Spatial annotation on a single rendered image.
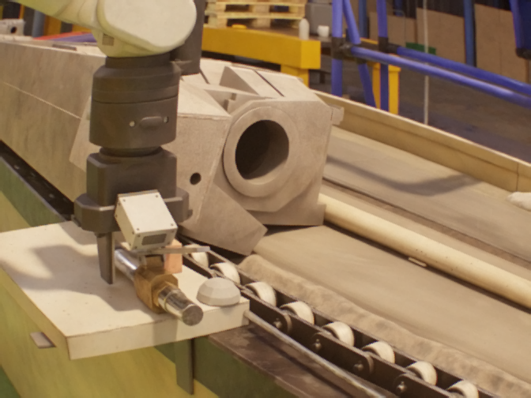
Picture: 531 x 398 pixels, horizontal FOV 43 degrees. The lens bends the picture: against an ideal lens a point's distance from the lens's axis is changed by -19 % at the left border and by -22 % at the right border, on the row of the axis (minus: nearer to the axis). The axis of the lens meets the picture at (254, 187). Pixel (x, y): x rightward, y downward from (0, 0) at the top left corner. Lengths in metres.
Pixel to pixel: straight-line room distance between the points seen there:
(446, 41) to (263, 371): 11.52
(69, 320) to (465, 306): 0.47
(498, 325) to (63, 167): 0.63
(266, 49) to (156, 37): 5.55
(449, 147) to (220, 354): 0.95
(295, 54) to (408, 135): 4.29
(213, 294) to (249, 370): 0.10
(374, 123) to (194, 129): 0.89
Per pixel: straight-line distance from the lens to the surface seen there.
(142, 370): 0.93
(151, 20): 0.68
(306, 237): 1.11
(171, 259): 0.83
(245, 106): 1.03
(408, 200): 1.32
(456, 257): 0.98
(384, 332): 0.84
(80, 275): 0.82
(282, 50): 6.07
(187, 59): 0.75
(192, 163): 0.92
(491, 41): 11.42
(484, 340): 0.82
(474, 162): 1.54
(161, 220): 0.71
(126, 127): 0.70
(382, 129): 1.74
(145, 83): 0.70
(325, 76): 6.65
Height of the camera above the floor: 1.11
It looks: 16 degrees down
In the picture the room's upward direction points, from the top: 3 degrees clockwise
